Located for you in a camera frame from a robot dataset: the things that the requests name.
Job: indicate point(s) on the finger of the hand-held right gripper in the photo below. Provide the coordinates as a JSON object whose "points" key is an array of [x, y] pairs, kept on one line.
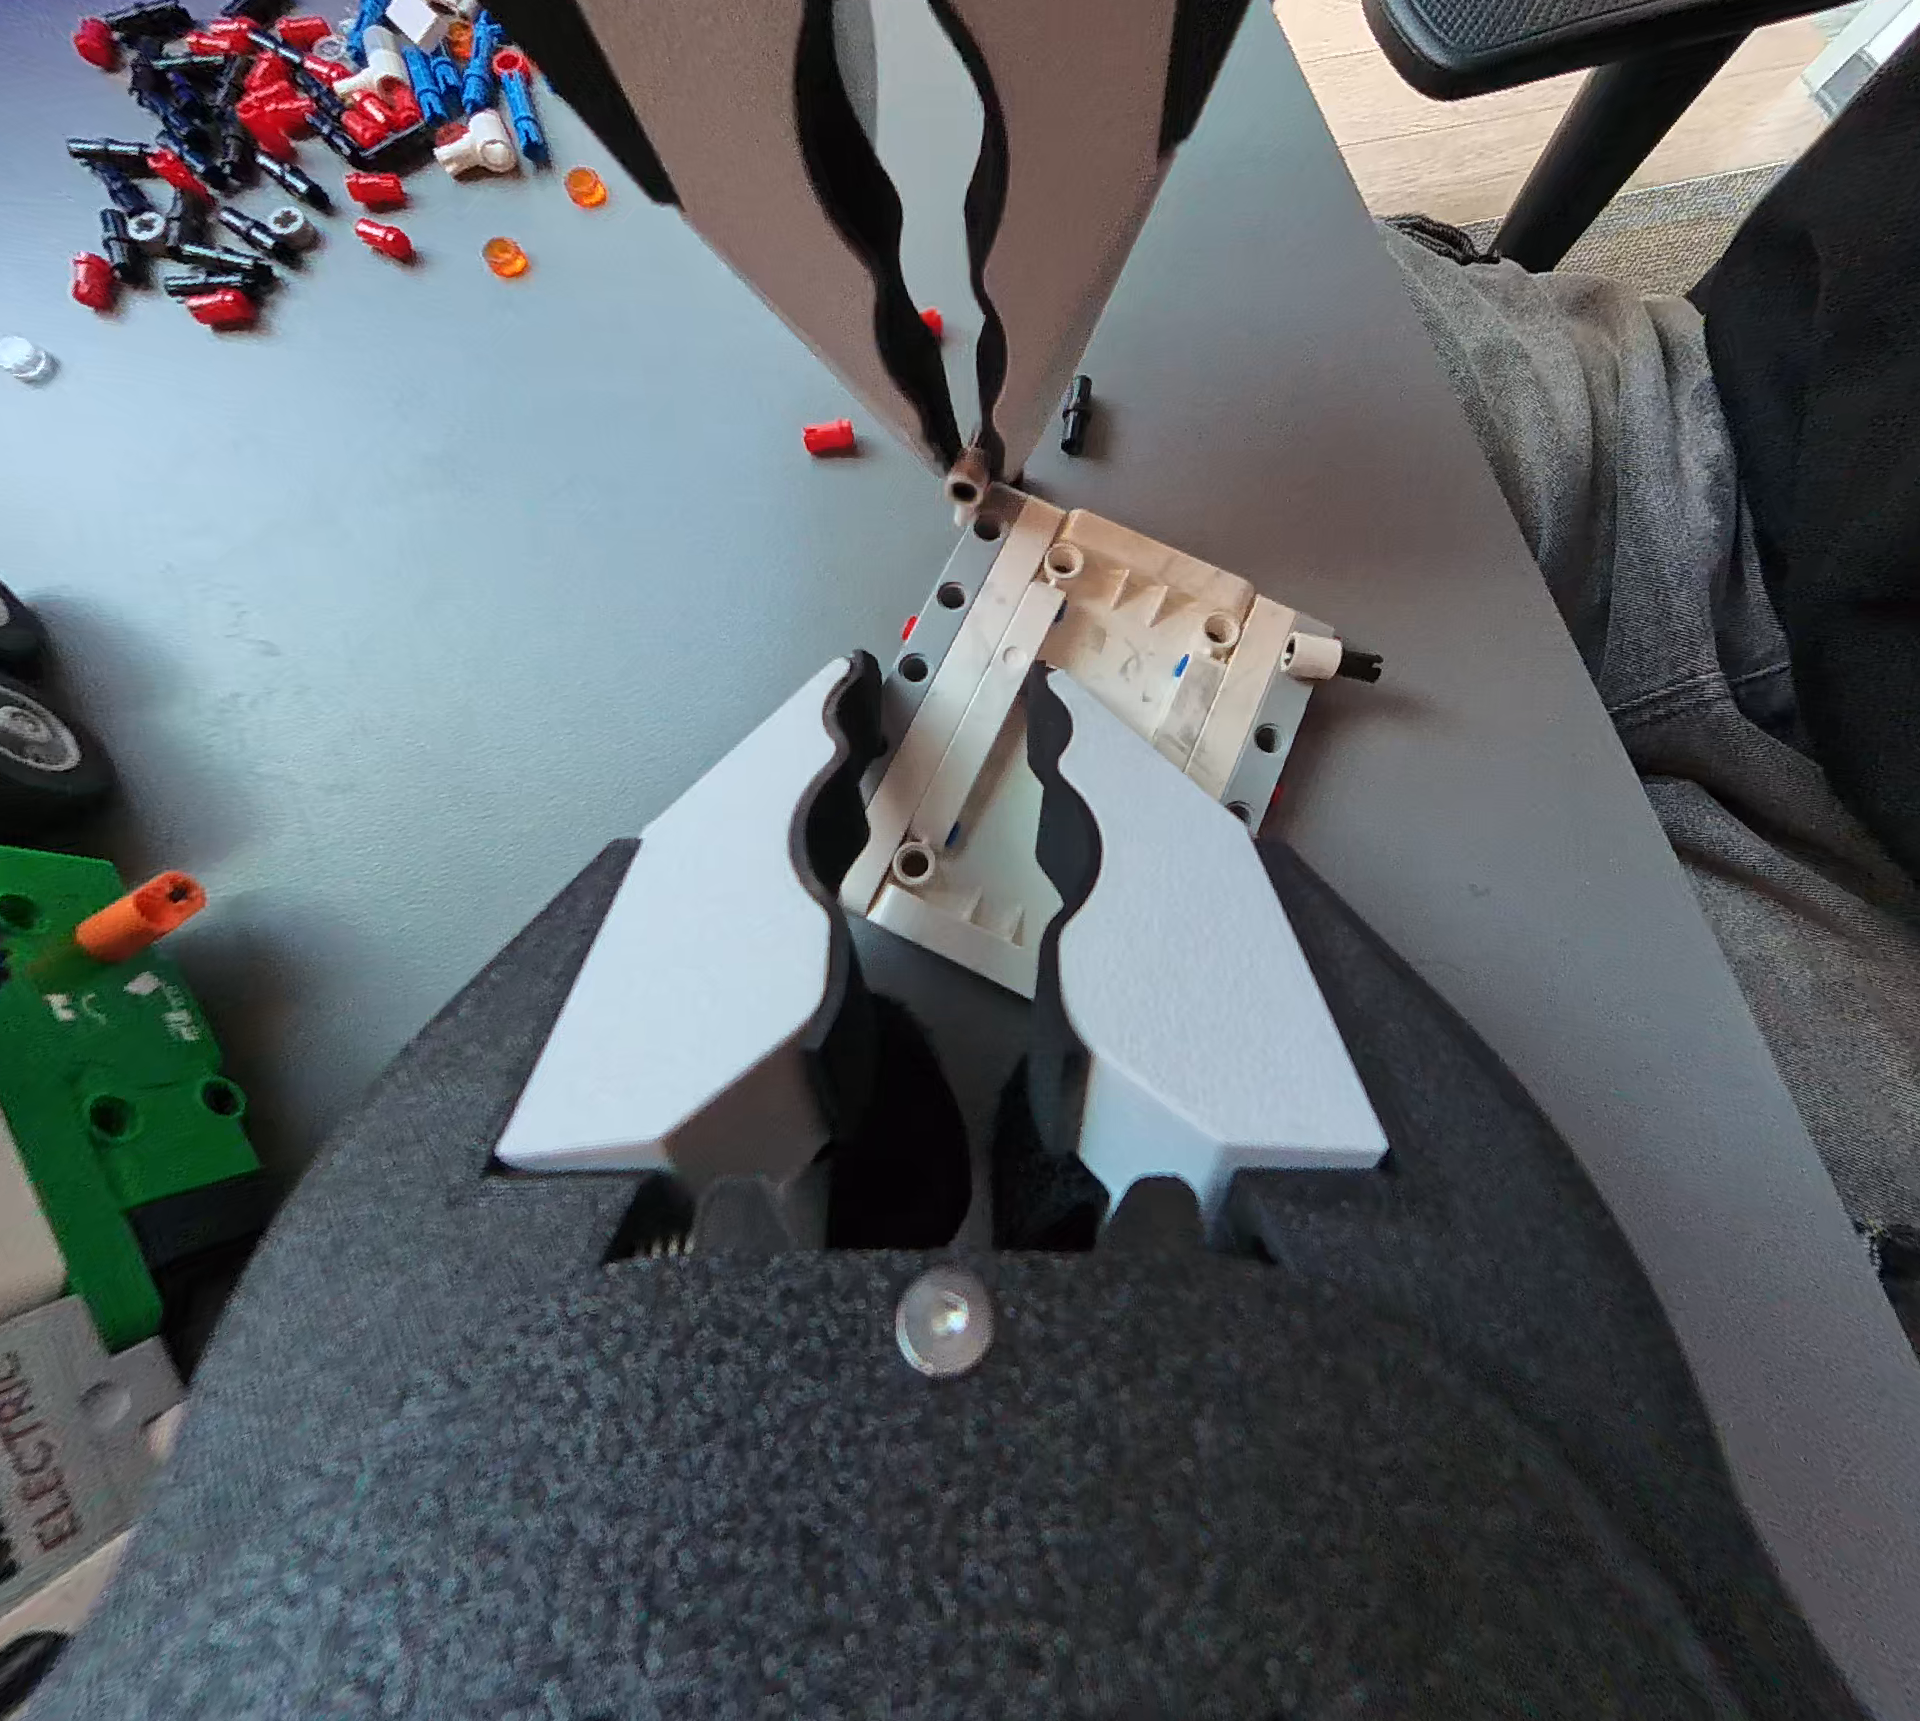
{"points": [[1080, 71], [675, 71]]}

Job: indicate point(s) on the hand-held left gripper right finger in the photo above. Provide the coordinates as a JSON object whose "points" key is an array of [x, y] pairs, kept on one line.
{"points": [[1214, 970]]}

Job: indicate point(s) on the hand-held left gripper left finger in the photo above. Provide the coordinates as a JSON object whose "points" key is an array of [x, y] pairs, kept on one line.
{"points": [[675, 986]]}

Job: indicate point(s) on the white grey lego panel assembly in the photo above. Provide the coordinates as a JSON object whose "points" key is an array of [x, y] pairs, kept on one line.
{"points": [[1140, 640]]}

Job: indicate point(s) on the small tan lego connector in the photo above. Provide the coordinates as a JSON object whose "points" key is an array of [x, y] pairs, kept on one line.
{"points": [[964, 488]]}

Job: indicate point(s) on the orange transparent round lego stud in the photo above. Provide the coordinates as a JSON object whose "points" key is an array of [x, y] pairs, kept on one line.
{"points": [[584, 188], [506, 257]]}

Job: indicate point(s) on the pile of small lego pins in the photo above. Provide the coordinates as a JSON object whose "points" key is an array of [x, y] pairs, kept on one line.
{"points": [[271, 108]]}

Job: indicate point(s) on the black lego pin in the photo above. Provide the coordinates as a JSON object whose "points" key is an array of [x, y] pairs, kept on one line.
{"points": [[1077, 412]]}

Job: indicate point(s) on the white green lego truck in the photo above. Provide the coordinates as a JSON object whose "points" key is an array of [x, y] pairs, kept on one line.
{"points": [[91, 1090]]}

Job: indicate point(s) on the clear round lego stud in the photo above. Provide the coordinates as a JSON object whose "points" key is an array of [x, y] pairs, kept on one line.
{"points": [[22, 361]]}

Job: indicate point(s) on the person's grey clothing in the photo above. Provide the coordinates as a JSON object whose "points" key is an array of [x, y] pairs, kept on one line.
{"points": [[1620, 520]]}

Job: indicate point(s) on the dark cloth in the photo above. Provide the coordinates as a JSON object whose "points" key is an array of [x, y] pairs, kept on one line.
{"points": [[1831, 400]]}

